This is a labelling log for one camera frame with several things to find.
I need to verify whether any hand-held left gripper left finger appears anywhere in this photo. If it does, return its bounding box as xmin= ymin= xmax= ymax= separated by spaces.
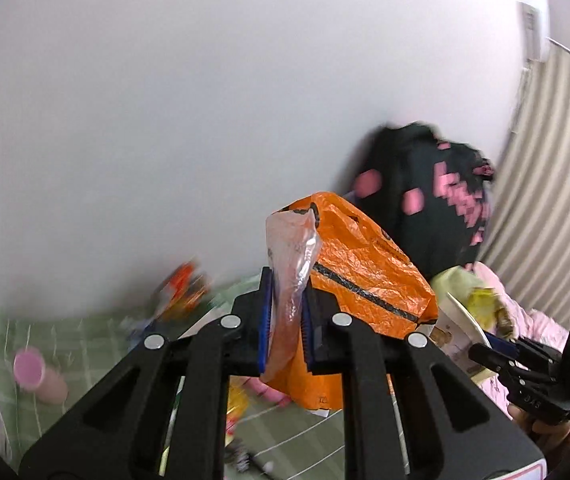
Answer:
xmin=17 ymin=266 xmax=278 ymax=480

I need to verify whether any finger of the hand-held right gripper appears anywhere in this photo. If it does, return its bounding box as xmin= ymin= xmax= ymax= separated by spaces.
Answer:
xmin=467 ymin=342 xmax=522 ymax=377
xmin=492 ymin=335 xmax=563 ymax=367

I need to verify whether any orange plastic bag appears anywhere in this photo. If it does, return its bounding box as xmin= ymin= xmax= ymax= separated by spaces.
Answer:
xmin=260 ymin=191 xmax=440 ymax=418

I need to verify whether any yellow crumpled wrapper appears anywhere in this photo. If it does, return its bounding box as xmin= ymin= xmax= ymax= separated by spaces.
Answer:
xmin=432 ymin=265 xmax=503 ymax=318

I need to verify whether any white wall box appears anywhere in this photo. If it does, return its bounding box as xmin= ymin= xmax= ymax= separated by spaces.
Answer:
xmin=517 ymin=0 xmax=550 ymax=63

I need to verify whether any striped beige curtain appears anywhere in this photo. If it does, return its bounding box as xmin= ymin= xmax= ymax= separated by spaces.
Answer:
xmin=480 ymin=40 xmax=570 ymax=331

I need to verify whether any pink cup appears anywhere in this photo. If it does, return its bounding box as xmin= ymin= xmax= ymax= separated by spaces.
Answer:
xmin=12 ymin=350 xmax=70 ymax=405

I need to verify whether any black backpack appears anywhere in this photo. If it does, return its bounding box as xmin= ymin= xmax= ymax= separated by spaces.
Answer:
xmin=352 ymin=122 xmax=496 ymax=281

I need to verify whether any orange snack packet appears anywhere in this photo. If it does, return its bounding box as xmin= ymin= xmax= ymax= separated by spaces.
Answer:
xmin=152 ymin=260 xmax=213 ymax=322

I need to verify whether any white printed paper carton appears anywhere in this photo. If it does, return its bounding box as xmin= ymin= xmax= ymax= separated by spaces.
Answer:
xmin=430 ymin=292 xmax=492 ymax=383

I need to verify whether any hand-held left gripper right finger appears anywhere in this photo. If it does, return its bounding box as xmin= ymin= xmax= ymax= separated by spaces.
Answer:
xmin=301 ymin=290 xmax=546 ymax=480

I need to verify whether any green checked bedsheet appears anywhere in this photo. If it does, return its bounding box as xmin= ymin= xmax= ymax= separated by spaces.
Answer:
xmin=0 ymin=275 xmax=346 ymax=480

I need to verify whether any pink wrapper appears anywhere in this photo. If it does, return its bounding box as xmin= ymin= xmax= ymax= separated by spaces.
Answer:
xmin=247 ymin=380 xmax=296 ymax=409

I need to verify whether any person's right hand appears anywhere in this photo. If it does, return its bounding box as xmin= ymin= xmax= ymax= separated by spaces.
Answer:
xmin=507 ymin=402 xmax=570 ymax=453

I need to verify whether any pink blanket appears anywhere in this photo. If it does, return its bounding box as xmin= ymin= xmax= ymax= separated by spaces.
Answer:
xmin=470 ymin=262 xmax=570 ymax=411

